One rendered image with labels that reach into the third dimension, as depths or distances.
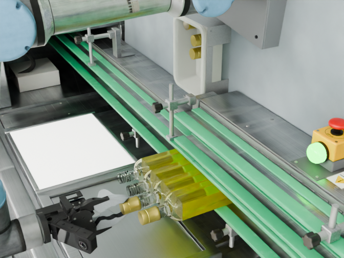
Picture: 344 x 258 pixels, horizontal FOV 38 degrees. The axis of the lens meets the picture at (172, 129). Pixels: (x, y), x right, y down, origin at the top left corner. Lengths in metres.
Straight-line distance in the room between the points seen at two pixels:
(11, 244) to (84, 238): 0.16
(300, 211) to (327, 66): 0.33
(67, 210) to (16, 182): 0.45
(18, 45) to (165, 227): 0.67
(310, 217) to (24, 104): 1.43
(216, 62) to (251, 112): 0.20
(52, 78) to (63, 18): 1.34
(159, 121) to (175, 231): 0.35
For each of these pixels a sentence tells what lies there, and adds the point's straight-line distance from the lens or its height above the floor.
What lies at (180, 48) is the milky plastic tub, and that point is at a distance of 1.54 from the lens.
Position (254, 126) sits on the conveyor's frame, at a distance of 1.25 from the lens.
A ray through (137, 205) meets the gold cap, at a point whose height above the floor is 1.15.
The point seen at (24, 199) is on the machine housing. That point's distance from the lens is 1.53.
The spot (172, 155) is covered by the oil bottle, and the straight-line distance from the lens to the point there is 1.36.
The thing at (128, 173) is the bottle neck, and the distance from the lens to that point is 1.32.
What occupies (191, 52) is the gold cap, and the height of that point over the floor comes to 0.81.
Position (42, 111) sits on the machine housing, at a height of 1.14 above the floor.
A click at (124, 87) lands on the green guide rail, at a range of 1.74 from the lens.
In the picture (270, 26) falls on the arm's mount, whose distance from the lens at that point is 1.22.
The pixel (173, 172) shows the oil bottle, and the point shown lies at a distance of 1.30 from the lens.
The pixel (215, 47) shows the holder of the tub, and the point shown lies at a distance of 1.41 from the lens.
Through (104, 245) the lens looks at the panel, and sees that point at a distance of 1.32.
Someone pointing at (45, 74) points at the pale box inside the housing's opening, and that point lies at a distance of 2.26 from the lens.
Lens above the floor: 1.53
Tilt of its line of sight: 24 degrees down
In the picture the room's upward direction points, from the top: 105 degrees counter-clockwise
